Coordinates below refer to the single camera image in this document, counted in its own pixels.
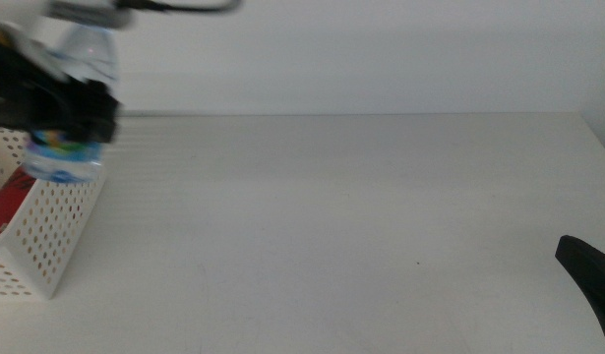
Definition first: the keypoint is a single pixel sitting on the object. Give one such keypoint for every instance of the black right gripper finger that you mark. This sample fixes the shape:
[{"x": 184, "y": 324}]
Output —
[{"x": 594, "y": 275}]

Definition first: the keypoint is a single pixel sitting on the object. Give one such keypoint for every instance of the small water bottle blue cap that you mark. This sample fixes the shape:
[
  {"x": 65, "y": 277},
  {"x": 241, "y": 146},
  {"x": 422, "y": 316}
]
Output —
[{"x": 88, "y": 54}]

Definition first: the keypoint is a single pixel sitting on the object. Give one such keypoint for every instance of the white perforated plastic basket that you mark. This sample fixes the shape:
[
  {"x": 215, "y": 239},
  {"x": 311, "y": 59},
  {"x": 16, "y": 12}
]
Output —
[{"x": 61, "y": 221}]

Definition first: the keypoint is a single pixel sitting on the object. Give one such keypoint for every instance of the red drink can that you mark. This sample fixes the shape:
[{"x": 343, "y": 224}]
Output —
[{"x": 9, "y": 201}]

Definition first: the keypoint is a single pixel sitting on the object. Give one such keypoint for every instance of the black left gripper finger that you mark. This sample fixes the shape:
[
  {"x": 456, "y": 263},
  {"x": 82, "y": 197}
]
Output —
[{"x": 95, "y": 113}]

